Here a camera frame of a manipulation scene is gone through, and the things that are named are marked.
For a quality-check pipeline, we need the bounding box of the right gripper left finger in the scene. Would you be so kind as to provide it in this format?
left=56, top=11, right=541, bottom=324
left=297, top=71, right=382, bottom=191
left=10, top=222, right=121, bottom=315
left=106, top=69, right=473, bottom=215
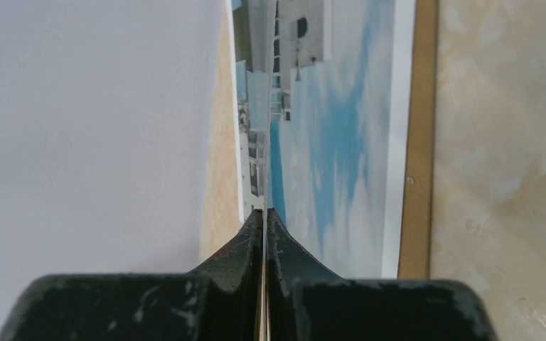
left=0, top=209, right=263, bottom=340

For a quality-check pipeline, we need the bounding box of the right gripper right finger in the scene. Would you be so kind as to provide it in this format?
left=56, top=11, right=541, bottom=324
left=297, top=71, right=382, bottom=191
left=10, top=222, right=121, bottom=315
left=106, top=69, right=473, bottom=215
left=267, top=208, right=497, bottom=340

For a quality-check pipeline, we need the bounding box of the brown backing board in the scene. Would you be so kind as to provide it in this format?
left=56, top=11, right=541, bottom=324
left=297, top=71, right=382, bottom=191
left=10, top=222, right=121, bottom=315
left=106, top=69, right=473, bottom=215
left=397, top=1, right=439, bottom=279

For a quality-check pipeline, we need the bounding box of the printed building photo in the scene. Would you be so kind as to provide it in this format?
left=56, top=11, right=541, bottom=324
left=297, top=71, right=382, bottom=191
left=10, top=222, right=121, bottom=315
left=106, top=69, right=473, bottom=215
left=226, top=1, right=417, bottom=278

